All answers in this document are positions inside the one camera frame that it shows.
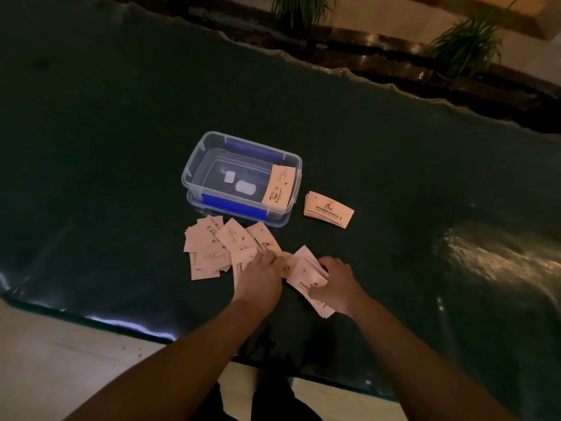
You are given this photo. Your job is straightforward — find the person's right hand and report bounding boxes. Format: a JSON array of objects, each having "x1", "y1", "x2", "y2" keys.
[{"x1": 308, "y1": 257, "x2": 370, "y2": 319}]

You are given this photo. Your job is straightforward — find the person's left hand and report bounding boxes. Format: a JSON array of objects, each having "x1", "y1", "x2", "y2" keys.
[{"x1": 232, "y1": 251, "x2": 286, "y2": 313}]

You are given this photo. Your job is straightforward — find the bunch of paper sleeves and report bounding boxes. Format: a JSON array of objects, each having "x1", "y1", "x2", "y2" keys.
[{"x1": 280, "y1": 245, "x2": 336, "y2": 320}]

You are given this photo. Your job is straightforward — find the person's right forearm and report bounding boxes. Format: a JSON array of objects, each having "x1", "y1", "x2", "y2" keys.
[{"x1": 348, "y1": 294, "x2": 520, "y2": 421}]

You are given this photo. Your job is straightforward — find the person's left forearm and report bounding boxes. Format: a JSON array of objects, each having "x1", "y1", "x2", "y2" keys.
[{"x1": 63, "y1": 298, "x2": 274, "y2": 421}]

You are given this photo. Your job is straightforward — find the neat stack of paper sleeves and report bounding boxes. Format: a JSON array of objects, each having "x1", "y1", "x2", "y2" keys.
[{"x1": 303, "y1": 191, "x2": 355, "y2": 229}]

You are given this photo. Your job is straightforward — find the scattered pile of paper sleeves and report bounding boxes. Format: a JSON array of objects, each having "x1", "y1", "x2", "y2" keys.
[{"x1": 183, "y1": 215, "x2": 283, "y2": 289}]

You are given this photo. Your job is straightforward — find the single upright paper sleeve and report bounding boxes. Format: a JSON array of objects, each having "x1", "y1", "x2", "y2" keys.
[{"x1": 262, "y1": 165, "x2": 297, "y2": 209}]

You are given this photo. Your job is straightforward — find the clear plastic storage box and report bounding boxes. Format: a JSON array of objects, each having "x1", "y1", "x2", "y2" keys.
[{"x1": 181, "y1": 131, "x2": 303, "y2": 217}]

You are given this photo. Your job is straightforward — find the person's dark trousers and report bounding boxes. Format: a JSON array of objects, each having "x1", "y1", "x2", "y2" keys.
[{"x1": 192, "y1": 373, "x2": 324, "y2": 421}]

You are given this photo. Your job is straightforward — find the dark green table cover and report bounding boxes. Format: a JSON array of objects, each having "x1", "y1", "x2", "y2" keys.
[{"x1": 0, "y1": 0, "x2": 561, "y2": 421}]

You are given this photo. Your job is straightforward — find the dark wooden planter ledge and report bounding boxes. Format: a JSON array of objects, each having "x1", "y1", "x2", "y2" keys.
[{"x1": 105, "y1": 0, "x2": 561, "y2": 134}]

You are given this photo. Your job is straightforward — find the green potted plant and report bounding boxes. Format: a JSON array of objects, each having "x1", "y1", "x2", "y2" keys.
[
  {"x1": 427, "y1": 1, "x2": 518, "y2": 80},
  {"x1": 270, "y1": 0, "x2": 337, "y2": 33}
]

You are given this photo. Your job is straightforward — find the blue box latch handle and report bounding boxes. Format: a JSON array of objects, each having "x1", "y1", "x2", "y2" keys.
[
  {"x1": 201, "y1": 194, "x2": 269, "y2": 221},
  {"x1": 226, "y1": 137, "x2": 285, "y2": 162}
]

